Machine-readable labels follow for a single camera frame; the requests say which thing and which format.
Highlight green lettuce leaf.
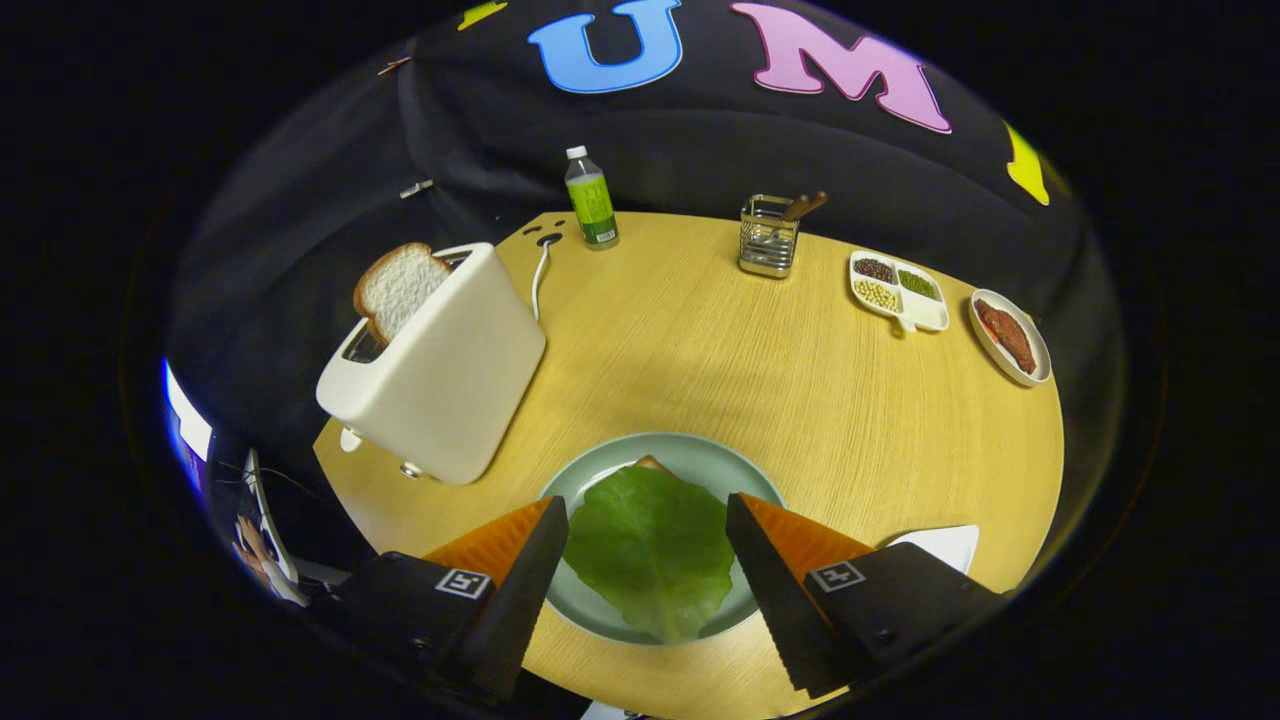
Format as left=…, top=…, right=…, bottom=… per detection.
left=563, top=465, right=737, bottom=644

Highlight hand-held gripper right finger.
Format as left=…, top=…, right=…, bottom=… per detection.
left=725, top=493, right=1006, bottom=701

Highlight red meat slices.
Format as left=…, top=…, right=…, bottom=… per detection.
left=975, top=298, right=1038, bottom=376

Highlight square white plate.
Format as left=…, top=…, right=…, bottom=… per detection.
left=886, top=524, right=981, bottom=576

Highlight white toaster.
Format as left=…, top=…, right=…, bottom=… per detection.
left=316, top=242, right=548, bottom=487

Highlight white divided bean dish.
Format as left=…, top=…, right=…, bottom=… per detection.
left=849, top=250, right=951, bottom=335

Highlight white toaster cable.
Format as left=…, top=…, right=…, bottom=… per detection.
left=530, top=235, right=563, bottom=323

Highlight pale green round plate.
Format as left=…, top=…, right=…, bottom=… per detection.
left=538, top=432, right=788, bottom=646

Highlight round white plate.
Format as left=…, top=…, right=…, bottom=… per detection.
left=968, top=288, right=1053, bottom=388

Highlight green drink bottle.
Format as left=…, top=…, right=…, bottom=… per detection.
left=564, top=145, right=621, bottom=251

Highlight white bread slice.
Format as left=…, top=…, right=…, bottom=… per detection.
left=352, top=242, right=453, bottom=347

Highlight bright computer monitor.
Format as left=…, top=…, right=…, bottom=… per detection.
left=163, top=358, right=214, bottom=501

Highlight small white-edged screen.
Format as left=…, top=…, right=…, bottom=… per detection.
left=232, top=448, right=311, bottom=609

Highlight black backdrop cloth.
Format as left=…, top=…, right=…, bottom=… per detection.
left=165, top=0, right=1126, bottom=561

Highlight metal utensil holder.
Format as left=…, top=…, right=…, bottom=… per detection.
left=738, top=194, right=801, bottom=279

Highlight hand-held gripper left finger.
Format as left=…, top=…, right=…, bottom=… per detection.
left=335, top=495, right=571, bottom=703

